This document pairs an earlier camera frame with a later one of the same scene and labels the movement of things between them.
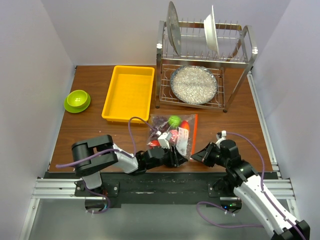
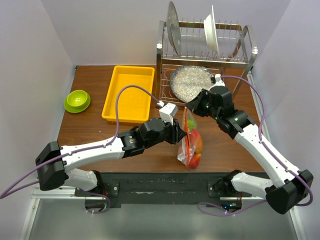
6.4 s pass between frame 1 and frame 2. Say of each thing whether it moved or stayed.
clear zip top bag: moved
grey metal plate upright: stayed
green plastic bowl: stayed
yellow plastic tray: stayed
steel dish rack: stayed
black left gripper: moved
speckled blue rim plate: stayed
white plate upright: stayed
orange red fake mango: moved
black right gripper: moved
